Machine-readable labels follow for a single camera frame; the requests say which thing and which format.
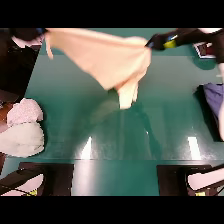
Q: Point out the purple garment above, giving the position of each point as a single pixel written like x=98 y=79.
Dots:
x=215 y=98

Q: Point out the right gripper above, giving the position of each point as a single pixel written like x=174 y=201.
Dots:
x=156 y=41

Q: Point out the white garment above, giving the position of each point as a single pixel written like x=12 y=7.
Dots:
x=21 y=140

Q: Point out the cream garment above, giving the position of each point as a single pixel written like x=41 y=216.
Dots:
x=106 y=56

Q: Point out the pink garment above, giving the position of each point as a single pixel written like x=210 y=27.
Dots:
x=25 y=111

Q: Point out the black garment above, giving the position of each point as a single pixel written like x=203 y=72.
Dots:
x=208 y=125

